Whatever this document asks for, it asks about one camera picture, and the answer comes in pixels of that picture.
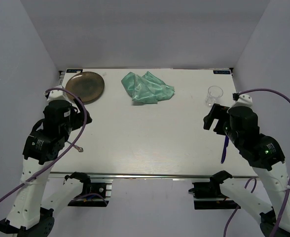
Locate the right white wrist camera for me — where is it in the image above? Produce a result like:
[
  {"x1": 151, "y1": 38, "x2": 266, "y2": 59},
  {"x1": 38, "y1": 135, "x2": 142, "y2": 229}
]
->
[{"x1": 231, "y1": 93, "x2": 253, "y2": 108}]

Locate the iridescent ornate fork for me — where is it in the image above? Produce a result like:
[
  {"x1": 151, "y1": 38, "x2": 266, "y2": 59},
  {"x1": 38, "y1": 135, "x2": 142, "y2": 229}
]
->
[{"x1": 67, "y1": 141, "x2": 84, "y2": 153}]

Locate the brown speckled ceramic plate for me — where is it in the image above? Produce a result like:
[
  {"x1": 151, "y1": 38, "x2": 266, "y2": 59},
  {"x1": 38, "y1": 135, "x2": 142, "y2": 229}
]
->
[{"x1": 65, "y1": 72, "x2": 105, "y2": 103}]

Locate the clear drinking glass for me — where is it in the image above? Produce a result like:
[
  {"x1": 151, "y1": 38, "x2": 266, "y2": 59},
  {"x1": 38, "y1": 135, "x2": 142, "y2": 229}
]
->
[{"x1": 205, "y1": 85, "x2": 223, "y2": 106}]

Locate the aluminium table edge rail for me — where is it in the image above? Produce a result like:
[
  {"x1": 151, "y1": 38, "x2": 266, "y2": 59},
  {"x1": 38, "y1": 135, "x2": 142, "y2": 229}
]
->
[{"x1": 49, "y1": 172, "x2": 257, "y2": 179}]

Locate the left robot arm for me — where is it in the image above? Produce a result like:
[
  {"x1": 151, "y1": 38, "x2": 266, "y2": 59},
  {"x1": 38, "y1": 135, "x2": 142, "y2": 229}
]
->
[{"x1": 0, "y1": 98, "x2": 92, "y2": 237}]

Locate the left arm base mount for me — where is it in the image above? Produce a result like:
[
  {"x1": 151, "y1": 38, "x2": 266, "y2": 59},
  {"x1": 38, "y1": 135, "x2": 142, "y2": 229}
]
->
[{"x1": 64, "y1": 172, "x2": 110, "y2": 207}]

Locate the left blue table sticker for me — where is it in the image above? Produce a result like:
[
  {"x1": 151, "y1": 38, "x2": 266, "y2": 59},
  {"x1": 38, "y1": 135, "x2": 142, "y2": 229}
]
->
[{"x1": 66, "y1": 69, "x2": 83, "y2": 74}]

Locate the green satin patterned cloth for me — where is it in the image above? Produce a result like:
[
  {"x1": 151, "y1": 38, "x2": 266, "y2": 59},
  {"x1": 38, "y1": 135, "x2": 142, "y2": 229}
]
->
[{"x1": 121, "y1": 71, "x2": 175, "y2": 104}]

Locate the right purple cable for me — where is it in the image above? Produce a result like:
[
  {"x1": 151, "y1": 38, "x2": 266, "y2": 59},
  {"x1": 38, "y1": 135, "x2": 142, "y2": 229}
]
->
[{"x1": 223, "y1": 88, "x2": 290, "y2": 237}]

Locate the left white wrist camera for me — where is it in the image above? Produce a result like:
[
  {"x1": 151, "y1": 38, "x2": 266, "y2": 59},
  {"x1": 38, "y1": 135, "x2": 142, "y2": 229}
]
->
[{"x1": 44, "y1": 85, "x2": 67, "y2": 103}]

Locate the right blue table sticker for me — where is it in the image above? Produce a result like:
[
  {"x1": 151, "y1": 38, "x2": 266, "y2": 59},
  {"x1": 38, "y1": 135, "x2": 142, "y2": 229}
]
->
[{"x1": 213, "y1": 70, "x2": 231, "y2": 75}]

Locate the purple cable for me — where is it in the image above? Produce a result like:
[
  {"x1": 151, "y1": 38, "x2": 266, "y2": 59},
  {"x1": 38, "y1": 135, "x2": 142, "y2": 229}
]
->
[
  {"x1": 223, "y1": 88, "x2": 290, "y2": 237},
  {"x1": 0, "y1": 88, "x2": 88, "y2": 218}
]

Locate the blue table sticker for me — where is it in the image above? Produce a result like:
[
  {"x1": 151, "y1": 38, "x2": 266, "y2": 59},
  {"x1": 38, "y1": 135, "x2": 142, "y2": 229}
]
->
[
  {"x1": 66, "y1": 69, "x2": 83, "y2": 74},
  {"x1": 213, "y1": 70, "x2": 231, "y2": 75}
]

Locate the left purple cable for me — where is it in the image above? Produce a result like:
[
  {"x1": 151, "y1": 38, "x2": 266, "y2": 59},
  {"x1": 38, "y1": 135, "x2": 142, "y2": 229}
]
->
[{"x1": 0, "y1": 88, "x2": 88, "y2": 218}]

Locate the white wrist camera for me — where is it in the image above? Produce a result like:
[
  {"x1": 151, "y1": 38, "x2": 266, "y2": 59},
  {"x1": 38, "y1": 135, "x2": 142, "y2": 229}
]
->
[
  {"x1": 44, "y1": 85, "x2": 67, "y2": 103},
  {"x1": 231, "y1": 93, "x2": 253, "y2": 108}
]

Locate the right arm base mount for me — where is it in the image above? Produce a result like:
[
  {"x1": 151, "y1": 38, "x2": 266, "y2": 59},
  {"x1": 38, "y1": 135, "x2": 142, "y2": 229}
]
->
[{"x1": 188, "y1": 170, "x2": 240, "y2": 210}]

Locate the purple handled knife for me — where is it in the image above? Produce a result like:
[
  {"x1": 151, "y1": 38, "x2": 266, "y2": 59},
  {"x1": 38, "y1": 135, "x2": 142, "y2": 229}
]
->
[{"x1": 220, "y1": 136, "x2": 229, "y2": 164}]

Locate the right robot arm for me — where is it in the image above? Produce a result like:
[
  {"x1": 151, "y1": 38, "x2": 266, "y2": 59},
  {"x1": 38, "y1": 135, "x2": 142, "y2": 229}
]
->
[{"x1": 203, "y1": 104, "x2": 290, "y2": 237}]

